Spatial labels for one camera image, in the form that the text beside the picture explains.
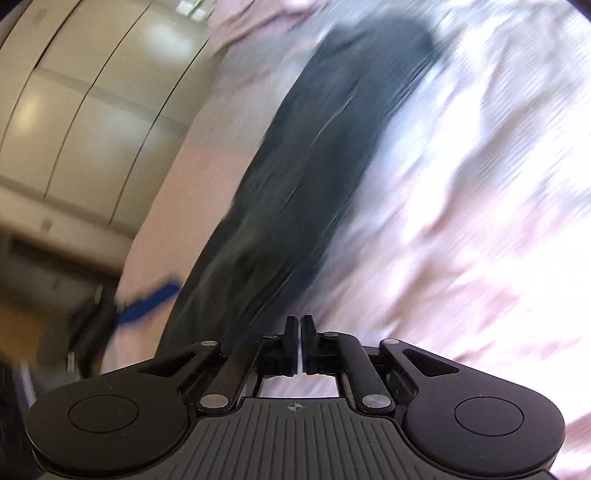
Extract pink bedsheet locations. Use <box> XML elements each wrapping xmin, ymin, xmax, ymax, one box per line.
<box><xmin>99</xmin><ymin>0</ymin><xmax>591</xmax><ymax>472</ymax></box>

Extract beige wardrobe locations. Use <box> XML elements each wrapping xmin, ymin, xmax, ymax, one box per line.
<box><xmin>0</xmin><ymin>0</ymin><xmax>232</xmax><ymax>278</ymax></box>

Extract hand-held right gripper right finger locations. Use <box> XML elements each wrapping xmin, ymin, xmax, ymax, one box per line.
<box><xmin>301</xmin><ymin>315</ymin><xmax>462</xmax><ymax>414</ymax></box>

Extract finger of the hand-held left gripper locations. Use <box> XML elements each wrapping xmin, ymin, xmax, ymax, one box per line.
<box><xmin>115</xmin><ymin>276</ymin><xmax>182</xmax><ymax>328</ymax></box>

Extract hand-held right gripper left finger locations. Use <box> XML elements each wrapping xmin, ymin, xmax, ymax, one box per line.
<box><xmin>139</xmin><ymin>316</ymin><xmax>300</xmax><ymax>412</ymax></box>

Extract dark grey pants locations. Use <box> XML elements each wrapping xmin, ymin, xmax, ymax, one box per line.
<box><xmin>154</xmin><ymin>11</ymin><xmax>444</xmax><ymax>370</ymax></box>

